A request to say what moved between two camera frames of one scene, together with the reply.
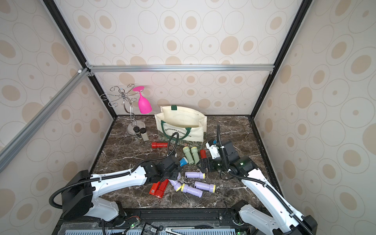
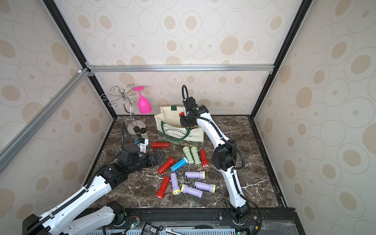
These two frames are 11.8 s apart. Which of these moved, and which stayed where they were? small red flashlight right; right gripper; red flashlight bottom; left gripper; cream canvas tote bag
Moved: left gripper; right gripper
Stayed: cream canvas tote bag; small red flashlight right; red flashlight bottom
